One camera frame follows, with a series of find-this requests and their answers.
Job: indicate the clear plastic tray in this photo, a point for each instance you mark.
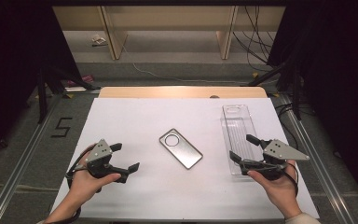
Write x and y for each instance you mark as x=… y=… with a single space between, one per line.
x=237 y=124

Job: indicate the grey phone case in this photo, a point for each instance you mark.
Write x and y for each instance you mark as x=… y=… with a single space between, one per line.
x=185 y=154

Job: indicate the person's left hand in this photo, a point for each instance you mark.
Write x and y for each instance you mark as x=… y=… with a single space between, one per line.
x=84 y=183

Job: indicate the white table mat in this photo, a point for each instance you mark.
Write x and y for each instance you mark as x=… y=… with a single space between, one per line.
x=167 y=193

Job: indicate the crumpled white paper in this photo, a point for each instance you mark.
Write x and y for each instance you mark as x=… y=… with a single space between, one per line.
x=99 y=39

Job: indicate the black curtain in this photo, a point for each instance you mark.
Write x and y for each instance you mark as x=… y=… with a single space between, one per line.
x=338 y=62
x=12 y=46

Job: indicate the pink item on floor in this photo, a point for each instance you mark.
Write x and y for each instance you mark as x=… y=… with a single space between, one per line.
x=85 y=79

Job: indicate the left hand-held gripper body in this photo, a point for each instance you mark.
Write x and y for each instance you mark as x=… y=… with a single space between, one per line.
x=98 y=152

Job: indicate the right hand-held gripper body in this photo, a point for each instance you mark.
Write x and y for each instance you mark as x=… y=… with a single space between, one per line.
x=279 y=151

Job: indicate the aluminium floor rail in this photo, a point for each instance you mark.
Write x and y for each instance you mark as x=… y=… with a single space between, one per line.
x=21 y=158
x=317 y=146

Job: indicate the black metal stand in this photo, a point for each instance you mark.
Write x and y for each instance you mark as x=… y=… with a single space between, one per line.
x=43 y=93
x=296 y=93

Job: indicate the person's right hand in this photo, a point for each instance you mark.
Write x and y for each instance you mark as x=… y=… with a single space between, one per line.
x=281 y=189

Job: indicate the beige wooden shelf unit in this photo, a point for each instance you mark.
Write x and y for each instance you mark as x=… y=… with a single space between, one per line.
x=167 y=18

